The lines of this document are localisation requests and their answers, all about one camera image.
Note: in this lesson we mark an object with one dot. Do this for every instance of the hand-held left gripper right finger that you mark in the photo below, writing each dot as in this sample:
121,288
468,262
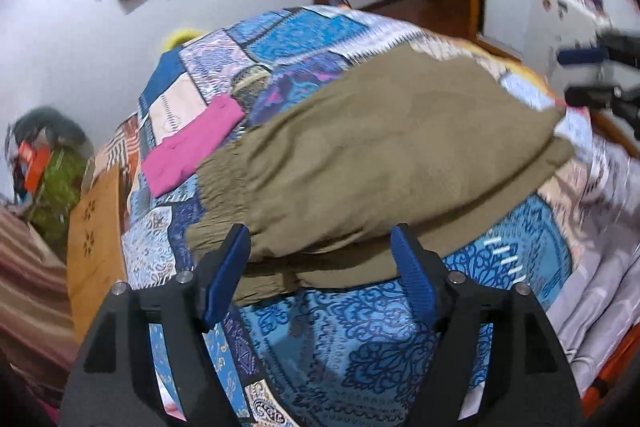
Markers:
411,268

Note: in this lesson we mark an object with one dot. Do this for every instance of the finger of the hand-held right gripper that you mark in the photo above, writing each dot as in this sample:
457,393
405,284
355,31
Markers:
582,56
590,96

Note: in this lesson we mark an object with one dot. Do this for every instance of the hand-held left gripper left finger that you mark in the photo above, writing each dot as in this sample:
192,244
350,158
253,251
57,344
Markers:
223,278

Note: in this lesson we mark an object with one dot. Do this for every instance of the olive green pants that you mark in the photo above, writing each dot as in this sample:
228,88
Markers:
380,167

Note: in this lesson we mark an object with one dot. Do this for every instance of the white cabinet with stickers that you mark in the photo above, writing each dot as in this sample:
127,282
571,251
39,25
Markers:
565,27

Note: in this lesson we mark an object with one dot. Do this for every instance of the blue patchwork bedsheet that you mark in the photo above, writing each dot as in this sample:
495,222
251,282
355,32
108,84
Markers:
320,217

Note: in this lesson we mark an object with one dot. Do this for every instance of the wooden headboard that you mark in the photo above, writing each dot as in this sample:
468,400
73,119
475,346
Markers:
95,247

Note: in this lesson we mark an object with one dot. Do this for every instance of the folded pink cloth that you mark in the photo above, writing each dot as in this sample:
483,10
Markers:
192,146

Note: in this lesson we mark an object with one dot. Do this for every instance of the lilac cloth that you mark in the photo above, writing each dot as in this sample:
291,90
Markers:
600,277

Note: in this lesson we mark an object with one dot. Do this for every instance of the striped curtain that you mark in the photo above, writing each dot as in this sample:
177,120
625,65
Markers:
32,292

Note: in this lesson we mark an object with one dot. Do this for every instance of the pile of clothes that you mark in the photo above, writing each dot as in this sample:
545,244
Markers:
45,167

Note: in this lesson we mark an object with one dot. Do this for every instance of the yellow cloth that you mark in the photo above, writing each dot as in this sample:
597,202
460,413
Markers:
181,38

